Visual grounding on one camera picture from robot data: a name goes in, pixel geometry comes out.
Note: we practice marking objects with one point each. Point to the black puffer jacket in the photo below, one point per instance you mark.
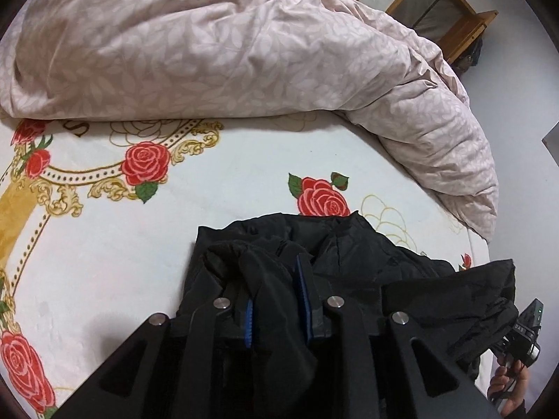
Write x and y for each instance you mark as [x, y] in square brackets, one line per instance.
[349, 262]

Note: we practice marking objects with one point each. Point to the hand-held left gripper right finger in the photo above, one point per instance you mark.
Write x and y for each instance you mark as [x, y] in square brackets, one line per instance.
[304, 294]

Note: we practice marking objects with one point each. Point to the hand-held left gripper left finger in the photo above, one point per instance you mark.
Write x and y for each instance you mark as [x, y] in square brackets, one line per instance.
[249, 325]

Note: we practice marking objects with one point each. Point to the hanging dark bag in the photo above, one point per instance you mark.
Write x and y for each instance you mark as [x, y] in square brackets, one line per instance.
[472, 54]

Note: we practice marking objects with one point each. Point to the grey wall box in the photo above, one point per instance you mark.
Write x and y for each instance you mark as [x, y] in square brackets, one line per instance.
[552, 146]

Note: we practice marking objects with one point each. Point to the pink leaf-print duvet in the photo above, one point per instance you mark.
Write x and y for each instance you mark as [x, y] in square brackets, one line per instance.
[218, 43]

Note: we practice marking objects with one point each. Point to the person's right hand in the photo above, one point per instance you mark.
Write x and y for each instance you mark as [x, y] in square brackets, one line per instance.
[511, 384]

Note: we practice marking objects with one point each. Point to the white rose-print bed blanket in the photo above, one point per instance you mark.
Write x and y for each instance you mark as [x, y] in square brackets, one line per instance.
[174, 209]

